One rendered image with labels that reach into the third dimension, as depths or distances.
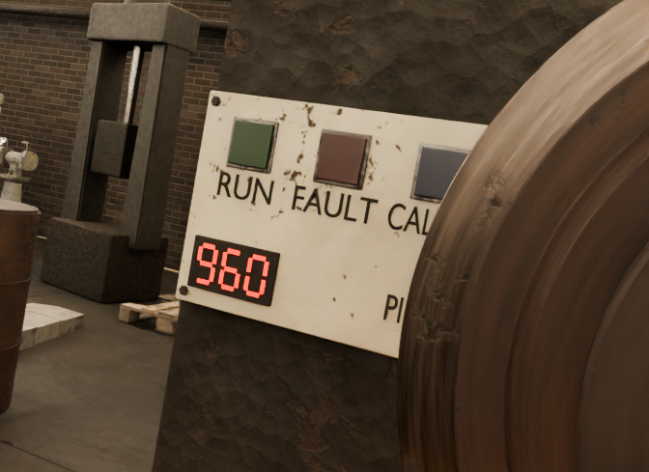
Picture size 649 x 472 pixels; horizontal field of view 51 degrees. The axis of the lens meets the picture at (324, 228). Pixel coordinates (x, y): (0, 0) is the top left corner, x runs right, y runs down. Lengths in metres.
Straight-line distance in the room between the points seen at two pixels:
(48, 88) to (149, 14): 3.65
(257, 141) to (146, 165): 5.06
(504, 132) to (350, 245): 0.20
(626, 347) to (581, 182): 0.10
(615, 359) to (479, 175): 0.13
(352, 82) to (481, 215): 0.23
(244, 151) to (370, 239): 0.13
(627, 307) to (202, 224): 0.39
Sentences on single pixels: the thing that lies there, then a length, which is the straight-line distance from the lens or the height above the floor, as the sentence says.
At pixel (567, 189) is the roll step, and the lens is 0.34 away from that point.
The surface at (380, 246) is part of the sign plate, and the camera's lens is 0.52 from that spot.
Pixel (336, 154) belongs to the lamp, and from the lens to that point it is 0.53.
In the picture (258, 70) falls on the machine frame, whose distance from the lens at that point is 0.60.
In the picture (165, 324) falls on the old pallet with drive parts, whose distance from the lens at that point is 4.95.
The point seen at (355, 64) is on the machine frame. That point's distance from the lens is 0.56.
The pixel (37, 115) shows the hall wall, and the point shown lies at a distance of 9.34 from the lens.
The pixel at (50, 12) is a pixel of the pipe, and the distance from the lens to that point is 9.05.
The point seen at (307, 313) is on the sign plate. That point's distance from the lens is 0.54.
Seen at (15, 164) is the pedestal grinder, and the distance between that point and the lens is 8.94.
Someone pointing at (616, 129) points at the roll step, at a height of 1.22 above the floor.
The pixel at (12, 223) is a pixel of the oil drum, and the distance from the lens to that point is 3.00.
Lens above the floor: 1.17
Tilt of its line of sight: 3 degrees down
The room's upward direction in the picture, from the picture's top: 10 degrees clockwise
